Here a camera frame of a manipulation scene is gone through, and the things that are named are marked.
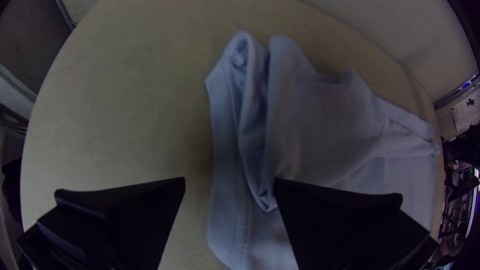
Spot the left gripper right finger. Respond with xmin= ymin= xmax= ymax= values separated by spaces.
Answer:
xmin=273 ymin=176 xmax=439 ymax=270

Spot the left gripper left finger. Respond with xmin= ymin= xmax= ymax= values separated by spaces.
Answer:
xmin=16 ymin=176 xmax=187 ymax=270

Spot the white t-shirt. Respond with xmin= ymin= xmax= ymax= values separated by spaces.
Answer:
xmin=204 ymin=31 xmax=442 ymax=270

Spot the white paper poster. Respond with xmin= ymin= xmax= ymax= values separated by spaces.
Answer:
xmin=449 ymin=88 xmax=480 ymax=133

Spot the grey metal partition post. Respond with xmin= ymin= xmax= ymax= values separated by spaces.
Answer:
xmin=432 ymin=69 xmax=480 ymax=112

